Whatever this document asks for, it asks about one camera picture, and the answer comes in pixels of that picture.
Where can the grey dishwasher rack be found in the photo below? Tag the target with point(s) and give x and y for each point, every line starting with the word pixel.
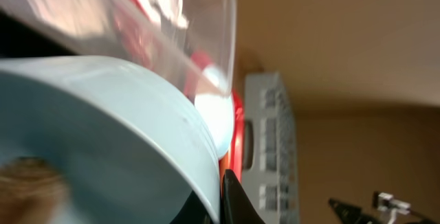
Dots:
pixel 269 174

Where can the red plastic tray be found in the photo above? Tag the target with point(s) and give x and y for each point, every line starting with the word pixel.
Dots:
pixel 237 134

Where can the black waste tray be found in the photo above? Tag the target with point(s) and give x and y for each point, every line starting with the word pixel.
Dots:
pixel 21 41

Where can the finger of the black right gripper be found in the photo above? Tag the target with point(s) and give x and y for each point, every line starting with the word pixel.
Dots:
pixel 349 214

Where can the orange carrot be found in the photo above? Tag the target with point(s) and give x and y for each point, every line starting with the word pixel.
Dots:
pixel 224 164

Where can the small light blue bowl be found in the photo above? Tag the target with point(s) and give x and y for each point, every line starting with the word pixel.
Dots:
pixel 131 147

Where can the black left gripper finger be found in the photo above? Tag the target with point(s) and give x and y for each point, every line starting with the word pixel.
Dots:
pixel 237 208

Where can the large light blue plate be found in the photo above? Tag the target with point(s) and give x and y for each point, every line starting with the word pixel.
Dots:
pixel 213 100

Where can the brown food scrap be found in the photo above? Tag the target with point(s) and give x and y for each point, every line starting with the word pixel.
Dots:
pixel 32 191

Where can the clear plastic waste bin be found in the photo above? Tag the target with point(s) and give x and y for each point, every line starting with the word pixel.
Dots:
pixel 85 27

